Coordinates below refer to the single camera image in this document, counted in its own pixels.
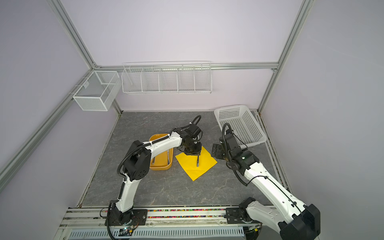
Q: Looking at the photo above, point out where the yellow paper napkin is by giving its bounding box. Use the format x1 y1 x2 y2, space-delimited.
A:
176 147 217 181

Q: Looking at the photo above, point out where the white mesh box basket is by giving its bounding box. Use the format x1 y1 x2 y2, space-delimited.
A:
73 71 122 112

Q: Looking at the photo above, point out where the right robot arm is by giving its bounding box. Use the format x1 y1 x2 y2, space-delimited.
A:
212 123 321 240

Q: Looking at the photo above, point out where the white vent grille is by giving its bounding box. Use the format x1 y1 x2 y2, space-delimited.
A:
66 226 245 240

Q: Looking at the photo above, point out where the yellow plastic tray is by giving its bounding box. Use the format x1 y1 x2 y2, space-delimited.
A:
150 149 174 171

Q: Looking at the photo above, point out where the white wire shelf rack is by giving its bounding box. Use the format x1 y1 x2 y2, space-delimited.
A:
121 61 213 94

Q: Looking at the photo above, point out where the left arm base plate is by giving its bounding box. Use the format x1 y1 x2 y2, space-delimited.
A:
105 209 148 227

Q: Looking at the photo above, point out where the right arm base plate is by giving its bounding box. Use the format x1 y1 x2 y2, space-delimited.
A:
225 207 260 224

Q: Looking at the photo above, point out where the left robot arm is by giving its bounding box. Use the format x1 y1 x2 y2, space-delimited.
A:
105 115 203 226

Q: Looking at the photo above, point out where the white perforated plastic basket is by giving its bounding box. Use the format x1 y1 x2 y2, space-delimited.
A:
214 105 267 149

